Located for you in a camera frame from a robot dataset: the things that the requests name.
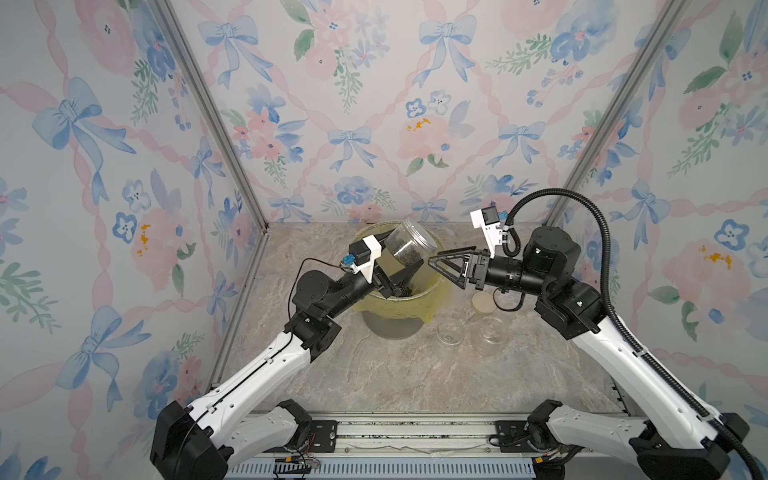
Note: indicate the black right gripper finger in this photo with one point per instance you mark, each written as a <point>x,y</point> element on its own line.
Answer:
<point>453,271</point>
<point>453,253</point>

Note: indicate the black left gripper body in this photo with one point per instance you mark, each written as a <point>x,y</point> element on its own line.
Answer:
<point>380,285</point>

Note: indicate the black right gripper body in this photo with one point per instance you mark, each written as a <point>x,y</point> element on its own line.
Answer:
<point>480,271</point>

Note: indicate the beige round jar lid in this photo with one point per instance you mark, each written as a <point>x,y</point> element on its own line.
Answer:
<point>483,303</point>

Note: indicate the small jar with grey lid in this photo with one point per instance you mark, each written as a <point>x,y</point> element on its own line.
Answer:
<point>409,243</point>

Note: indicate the glass jar with tea leaves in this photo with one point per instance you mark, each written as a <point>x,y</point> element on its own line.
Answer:
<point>450,333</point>

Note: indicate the translucent plastic container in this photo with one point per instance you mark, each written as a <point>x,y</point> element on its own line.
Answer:
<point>488,336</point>

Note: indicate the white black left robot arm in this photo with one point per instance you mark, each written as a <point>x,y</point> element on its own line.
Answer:
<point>258,366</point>

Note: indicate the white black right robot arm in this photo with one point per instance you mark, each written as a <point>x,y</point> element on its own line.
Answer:
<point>679,436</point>

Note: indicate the yellow plastic bin liner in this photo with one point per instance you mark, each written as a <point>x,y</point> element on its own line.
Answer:
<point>429,289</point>

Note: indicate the grey mesh trash bin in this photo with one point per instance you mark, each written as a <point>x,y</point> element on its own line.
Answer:
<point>393,324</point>

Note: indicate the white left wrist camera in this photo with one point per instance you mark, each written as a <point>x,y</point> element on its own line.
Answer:
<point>362,256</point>

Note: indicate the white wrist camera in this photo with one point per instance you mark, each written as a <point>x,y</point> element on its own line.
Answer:
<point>362,256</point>
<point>491,222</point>

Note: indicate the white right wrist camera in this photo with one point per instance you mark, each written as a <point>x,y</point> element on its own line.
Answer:
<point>491,222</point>

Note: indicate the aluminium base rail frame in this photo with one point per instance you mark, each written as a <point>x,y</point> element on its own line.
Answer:
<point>414,444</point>

